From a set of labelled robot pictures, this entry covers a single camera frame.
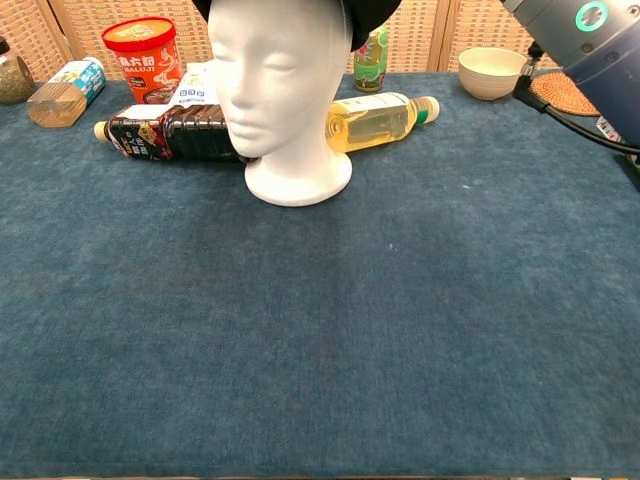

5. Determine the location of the black baseball cap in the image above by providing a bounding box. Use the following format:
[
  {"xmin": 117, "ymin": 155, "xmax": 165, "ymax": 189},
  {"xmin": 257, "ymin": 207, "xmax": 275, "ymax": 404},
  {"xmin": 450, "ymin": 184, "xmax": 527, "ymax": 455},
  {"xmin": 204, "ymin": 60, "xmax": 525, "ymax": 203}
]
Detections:
[{"xmin": 192, "ymin": 0, "xmax": 404, "ymax": 54}]

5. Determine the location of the white foam mannequin head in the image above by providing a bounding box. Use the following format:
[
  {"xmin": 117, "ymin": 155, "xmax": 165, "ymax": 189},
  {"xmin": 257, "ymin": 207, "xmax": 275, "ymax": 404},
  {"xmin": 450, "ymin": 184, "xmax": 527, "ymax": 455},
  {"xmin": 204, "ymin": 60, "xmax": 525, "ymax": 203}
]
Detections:
[{"xmin": 206, "ymin": 0, "xmax": 354, "ymax": 207}]

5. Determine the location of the blue table cloth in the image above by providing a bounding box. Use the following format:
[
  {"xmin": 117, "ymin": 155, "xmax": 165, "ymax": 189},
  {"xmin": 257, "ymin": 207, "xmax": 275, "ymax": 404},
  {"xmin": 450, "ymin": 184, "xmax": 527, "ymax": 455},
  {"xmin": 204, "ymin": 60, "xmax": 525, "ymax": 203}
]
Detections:
[{"xmin": 0, "ymin": 69, "xmax": 640, "ymax": 479}]

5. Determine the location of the yellow oil bottle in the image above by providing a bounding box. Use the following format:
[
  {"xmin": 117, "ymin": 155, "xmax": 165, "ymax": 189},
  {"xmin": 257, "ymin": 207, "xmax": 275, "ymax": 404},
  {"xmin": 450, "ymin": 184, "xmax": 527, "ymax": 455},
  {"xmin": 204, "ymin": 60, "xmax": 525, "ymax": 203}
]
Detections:
[{"xmin": 324, "ymin": 91, "xmax": 441, "ymax": 154}]

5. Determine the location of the dark soy sauce bottle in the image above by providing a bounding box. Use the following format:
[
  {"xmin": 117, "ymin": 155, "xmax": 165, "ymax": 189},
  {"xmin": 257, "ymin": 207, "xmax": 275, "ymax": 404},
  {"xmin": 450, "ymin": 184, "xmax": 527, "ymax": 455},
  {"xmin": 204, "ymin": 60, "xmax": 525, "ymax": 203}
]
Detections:
[{"xmin": 93, "ymin": 103, "xmax": 259, "ymax": 164}]

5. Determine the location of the green matryoshka doll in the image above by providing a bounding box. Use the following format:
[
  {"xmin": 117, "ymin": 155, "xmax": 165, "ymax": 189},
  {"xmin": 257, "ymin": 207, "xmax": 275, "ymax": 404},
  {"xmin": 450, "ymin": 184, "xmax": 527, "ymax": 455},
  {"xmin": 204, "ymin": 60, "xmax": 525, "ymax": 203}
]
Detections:
[{"xmin": 353, "ymin": 24, "xmax": 390, "ymax": 94}]

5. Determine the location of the white plastic food bag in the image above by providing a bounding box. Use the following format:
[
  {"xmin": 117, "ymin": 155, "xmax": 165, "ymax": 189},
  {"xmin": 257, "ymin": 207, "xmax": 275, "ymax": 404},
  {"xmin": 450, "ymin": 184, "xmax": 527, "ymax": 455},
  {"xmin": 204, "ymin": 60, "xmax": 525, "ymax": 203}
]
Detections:
[{"xmin": 167, "ymin": 60, "xmax": 224, "ymax": 106}]

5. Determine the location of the beige bowl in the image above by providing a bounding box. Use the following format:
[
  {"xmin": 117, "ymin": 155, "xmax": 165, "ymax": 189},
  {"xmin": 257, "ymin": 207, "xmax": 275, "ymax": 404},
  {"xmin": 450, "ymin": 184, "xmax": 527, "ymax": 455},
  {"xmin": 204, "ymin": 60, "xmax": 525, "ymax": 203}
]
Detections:
[{"xmin": 458, "ymin": 47, "xmax": 530, "ymax": 101}]

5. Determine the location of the red instant noodle cup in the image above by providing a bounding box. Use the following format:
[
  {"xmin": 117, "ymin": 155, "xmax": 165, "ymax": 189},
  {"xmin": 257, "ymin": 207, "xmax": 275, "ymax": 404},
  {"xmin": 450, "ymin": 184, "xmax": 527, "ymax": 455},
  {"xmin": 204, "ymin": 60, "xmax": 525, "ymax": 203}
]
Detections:
[{"xmin": 101, "ymin": 16, "xmax": 182, "ymax": 105}]

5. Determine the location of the round woven rattan coaster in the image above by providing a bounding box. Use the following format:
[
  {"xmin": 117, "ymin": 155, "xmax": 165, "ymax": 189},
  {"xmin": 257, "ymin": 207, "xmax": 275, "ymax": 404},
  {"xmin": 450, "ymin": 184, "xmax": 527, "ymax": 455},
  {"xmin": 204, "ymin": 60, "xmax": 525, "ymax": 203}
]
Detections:
[{"xmin": 530, "ymin": 69, "xmax": 601, "ymax": 117}]

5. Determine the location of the clear water bottle blue label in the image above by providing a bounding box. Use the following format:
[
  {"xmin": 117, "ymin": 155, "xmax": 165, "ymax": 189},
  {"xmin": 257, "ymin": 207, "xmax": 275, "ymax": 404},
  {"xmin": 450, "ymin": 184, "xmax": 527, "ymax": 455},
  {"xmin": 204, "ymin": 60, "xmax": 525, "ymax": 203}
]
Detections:
[{"xmin": 25, "ymin": 56, "xmax": 107, "ymax": 129}]

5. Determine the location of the white blue milk carton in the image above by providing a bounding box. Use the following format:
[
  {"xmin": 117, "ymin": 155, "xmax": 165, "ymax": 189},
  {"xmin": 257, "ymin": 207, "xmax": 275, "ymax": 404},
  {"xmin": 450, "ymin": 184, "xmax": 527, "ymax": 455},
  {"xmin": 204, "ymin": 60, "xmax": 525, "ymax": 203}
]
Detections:
[{"xmin": 594, "ymin": 115, "xmax": 624, "ymax": 144}]

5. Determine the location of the woven bamboo folding screen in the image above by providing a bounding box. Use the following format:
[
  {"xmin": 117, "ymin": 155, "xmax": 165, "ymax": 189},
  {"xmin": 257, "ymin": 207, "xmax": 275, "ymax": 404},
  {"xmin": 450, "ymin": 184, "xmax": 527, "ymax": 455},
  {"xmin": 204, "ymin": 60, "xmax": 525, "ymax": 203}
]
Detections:
[{"xmin": 0, "ymin": 0, "xmax": 640, "ymax": 84}]

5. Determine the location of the glass jar black lid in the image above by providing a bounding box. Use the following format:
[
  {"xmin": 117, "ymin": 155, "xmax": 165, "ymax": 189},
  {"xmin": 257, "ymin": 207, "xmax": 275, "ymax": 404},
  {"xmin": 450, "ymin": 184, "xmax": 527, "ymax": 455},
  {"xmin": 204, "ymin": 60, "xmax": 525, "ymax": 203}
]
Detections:
[{"xmin": 0, "ymin": 35, "xmax": 36, "ymax": 105}]

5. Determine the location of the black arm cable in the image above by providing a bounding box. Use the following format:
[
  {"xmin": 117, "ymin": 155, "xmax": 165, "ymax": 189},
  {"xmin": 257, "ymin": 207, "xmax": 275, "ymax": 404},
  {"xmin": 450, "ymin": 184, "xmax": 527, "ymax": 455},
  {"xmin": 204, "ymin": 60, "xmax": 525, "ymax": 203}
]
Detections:
[{"xmin": 512, "ymin": 42, "xmax": 640, "ymax": 154}]

